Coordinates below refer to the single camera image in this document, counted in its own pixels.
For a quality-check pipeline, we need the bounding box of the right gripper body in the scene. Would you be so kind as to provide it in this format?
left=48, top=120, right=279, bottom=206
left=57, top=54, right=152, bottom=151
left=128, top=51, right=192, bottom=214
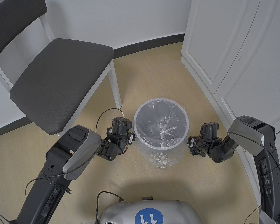
left=188, top=136, right=202, bottom=155

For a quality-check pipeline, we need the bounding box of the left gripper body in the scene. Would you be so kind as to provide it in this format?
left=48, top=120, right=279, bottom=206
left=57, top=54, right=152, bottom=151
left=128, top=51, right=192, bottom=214
left=120, top=132, right=135, bottom=150

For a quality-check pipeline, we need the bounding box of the clear plastic bag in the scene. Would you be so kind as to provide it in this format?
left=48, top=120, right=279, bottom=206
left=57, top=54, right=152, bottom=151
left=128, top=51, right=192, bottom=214
left=133, top=98, right=190, bottom=169

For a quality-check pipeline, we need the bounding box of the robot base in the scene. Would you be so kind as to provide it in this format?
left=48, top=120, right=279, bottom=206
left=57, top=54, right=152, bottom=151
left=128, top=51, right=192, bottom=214
left=100, top=196, right=204, bottom=224

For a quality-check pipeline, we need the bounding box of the white trash bin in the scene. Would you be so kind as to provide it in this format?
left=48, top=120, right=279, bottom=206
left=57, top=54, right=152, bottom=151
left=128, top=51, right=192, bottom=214
left=133, top=98, right=190, bottom=169

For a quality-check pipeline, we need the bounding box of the white chair dark grey seat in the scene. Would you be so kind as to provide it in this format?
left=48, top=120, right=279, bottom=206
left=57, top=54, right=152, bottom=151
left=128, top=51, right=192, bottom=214
left=0, top=0, right=122, bottom=136

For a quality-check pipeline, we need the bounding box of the white wardrobe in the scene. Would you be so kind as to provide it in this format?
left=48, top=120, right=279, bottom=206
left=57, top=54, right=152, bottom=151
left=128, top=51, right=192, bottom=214
left=181, top=0, right=280, bottom=224

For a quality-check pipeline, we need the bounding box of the black cable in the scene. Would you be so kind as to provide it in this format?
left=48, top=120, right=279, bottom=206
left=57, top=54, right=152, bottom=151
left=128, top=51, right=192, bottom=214
left=96, top=191, right=124, bottom=224
left=95, top=109, right=125, bottom=135

